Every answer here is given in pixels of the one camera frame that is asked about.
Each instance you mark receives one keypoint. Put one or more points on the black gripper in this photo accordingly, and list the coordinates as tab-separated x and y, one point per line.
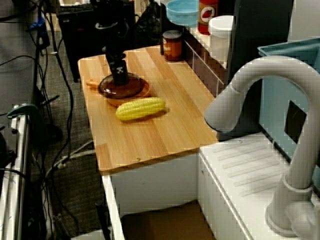
113	57

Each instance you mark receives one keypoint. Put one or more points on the brown lid with yellow knob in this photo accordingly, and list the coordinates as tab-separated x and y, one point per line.
125	90

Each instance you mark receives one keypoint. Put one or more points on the orange toy frying pan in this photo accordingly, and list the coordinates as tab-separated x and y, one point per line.
117	101

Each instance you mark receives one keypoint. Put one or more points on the yellow toy corn cob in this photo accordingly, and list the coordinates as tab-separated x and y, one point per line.
140	108

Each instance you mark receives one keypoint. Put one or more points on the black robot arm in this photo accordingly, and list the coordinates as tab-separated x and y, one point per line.
107	37

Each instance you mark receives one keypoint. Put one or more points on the toy beans can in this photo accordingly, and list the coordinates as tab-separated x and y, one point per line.
172	47

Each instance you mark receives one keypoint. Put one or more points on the dark tiled backsplash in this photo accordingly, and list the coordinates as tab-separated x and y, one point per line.
202	67

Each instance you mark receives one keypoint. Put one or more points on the light blue bowl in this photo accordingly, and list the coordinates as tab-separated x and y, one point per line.
182	15

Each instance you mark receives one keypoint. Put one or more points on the blue connector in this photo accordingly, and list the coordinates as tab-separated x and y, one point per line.
37	25

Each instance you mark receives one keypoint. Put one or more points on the green power drill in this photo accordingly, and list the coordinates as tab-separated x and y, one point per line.
22	108

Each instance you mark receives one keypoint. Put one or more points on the red sauce bottle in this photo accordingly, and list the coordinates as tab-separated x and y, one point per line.
207	15

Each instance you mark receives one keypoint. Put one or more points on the white lidded container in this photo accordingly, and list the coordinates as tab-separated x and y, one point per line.
220	37

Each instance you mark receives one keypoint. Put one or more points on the white toy kitchen unit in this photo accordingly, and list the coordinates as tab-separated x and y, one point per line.
155	182

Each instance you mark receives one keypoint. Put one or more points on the black device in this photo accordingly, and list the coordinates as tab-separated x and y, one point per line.
5	150

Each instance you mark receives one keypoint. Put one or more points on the dark grey upright panel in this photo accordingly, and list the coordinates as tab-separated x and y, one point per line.
260	25

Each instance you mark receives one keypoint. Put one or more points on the grey toy faucet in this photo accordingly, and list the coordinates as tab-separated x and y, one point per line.
272	65

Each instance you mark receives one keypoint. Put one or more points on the teal plastic bin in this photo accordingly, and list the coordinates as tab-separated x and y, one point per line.
275	100

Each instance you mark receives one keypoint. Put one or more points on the aluminium frame rail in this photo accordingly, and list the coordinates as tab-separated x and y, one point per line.
17	162

